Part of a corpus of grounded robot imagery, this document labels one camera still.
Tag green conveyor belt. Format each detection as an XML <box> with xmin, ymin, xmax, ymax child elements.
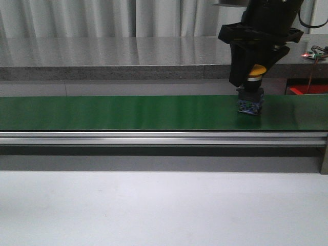
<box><xmin>1</xmin><ymin>95</ymin><xmax>327</xmax><ymax>131</ymax></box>

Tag aluminium conveyor frame rail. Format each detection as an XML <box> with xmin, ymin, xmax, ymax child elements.
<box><xmin>1</xmin><ymin>131</ymin><xmax>327</xmax><ymax>146</ymax></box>

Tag red and black wires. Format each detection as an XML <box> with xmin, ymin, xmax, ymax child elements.
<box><xmin>306</xmin><ymin>45</ymin><xmax>328</xmax><ymax>95</ymax></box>

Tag black cable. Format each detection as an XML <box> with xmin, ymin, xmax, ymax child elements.
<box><xmin>296</xmin><ymin>10</ymin><xmax>328</xmax><ymax>29</ymax></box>

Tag small circuit board red LED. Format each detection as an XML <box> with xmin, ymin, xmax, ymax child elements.
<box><xmin>302</xmin><ymin>51</ymin><xmax>324</xmax><ymax>60</ymax></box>

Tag red bin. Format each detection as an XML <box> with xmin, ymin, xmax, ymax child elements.
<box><xmin>286</xmin><ymin>85</ymin><xmax>327</xmax><ymax>95</ymax></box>

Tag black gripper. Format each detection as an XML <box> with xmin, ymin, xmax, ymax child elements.
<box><xmin>218</xmin><ymin>23</ymin><xmax>303</xmax><ymax>88</ymax></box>

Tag grey pleated curtain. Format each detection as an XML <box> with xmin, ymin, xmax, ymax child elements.
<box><xmin>0</xmin><ymin>0</ymin><xmax>316</xmax><ymax>39</ymax></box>

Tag grey conveyor support post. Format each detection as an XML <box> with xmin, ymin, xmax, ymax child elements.
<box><xmin>319</xmin><ymin>140</ymin><xmax>328</xmax><ymax>175</ymax></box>

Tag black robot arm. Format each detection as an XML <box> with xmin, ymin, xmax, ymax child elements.
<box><xmin>218</xmin><ymin>1</ymin><xmax>303</xmax><ymax>83</ymax></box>

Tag grey stone-top counter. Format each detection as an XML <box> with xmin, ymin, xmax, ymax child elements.
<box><xmin>0</xmin><ymin>34</ymin><xmax>328</xmax><ymax>83</ymax></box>

